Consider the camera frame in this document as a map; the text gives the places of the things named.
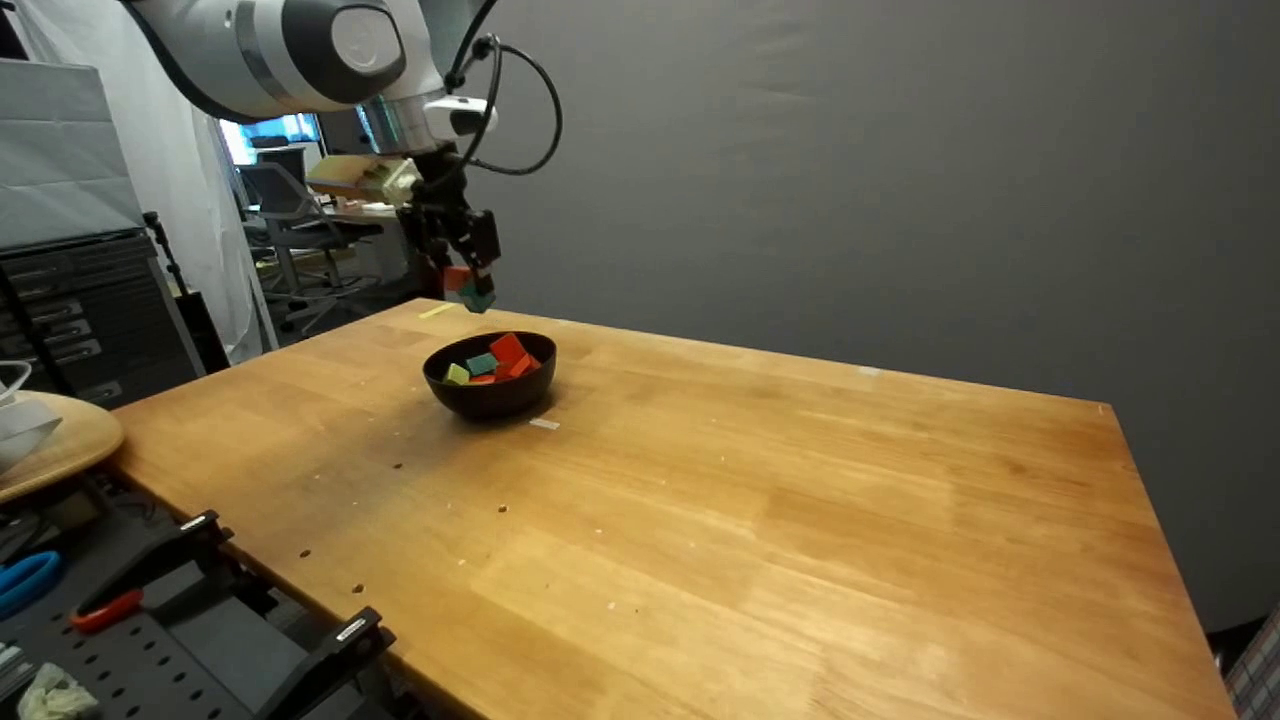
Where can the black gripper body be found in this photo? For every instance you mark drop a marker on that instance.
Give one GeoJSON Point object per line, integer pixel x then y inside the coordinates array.
{"type": "Point", "coordinates": [442, 219]}

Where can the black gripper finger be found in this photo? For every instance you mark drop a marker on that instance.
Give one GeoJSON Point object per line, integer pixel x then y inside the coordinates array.
{"type": "Point", "coordinates": [442, 281]}
{"type": "Point", "coordinates": [480, 274]}

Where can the small teal block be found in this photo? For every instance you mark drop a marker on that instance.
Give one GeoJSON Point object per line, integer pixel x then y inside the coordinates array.
{"type": "Point", "coordinates": [476, 298]}

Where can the small orange block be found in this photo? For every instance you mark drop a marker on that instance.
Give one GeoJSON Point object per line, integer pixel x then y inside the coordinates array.
{"type": "Point", "coordinates": [457, 281]}

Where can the red block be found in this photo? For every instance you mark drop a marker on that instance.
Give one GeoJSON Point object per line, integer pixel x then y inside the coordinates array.
{"type": "Point", "coordinates": [515, 356]}

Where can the teal green block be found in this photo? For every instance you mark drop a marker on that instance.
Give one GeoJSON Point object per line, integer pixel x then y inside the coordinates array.
{"type": "Point", "coordinates": [480, 366]}

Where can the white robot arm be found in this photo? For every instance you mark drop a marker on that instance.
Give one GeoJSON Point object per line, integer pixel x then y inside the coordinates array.
{"type": "Point", "coordinates": [394, 62]}

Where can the black bowl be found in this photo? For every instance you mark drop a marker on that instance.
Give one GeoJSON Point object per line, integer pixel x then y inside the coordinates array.
{"type": "Point", "coordinates": [488, 397]}

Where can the lime green block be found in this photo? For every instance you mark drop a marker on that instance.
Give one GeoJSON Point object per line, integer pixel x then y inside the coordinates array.
{"type": "Point", "coordinates": [457, 375]}

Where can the black equipment rack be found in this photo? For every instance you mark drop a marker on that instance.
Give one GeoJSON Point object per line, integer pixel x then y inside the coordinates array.
{"type": "Point", "coordinates": [93, 316]}

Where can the black pegboard tool tray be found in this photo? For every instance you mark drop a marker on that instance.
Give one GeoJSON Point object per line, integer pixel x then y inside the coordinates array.
{"type": "Point", "coordinates": [211, 637]}

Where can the blue handled tool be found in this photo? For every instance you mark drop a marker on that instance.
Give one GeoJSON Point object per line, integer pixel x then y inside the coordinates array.
{"type": "Point", "coordinates": [26, 583]}

